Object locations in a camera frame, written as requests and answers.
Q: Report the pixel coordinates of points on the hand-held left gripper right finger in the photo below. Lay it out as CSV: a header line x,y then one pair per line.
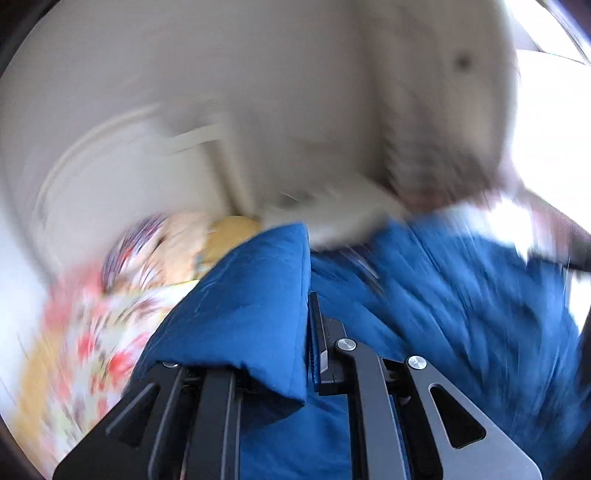
x,y
316,341

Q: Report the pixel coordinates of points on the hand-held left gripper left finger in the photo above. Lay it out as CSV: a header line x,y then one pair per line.
x,y
217,415

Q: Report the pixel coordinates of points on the blue down jacket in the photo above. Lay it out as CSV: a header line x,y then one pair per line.
x,y
258,300

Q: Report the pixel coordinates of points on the yellow pillow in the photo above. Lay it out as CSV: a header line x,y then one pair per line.
x,y
235,235

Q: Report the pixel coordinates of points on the white nightstand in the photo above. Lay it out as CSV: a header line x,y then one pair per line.
x,y
332,207

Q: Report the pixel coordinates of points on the floral bed sheet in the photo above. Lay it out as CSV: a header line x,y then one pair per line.
x,y
92,341

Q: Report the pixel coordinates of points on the beige pillow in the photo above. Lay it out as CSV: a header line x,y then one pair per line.
x,y
184,244

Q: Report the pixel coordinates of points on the patterned pillow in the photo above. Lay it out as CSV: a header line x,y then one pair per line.
x,y
134,249

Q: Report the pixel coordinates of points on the white wooden headboard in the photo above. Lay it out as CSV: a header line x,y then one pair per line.
x,y
138,175

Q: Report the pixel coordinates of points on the striped curtain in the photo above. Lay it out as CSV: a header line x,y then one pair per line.
x,y
438,115

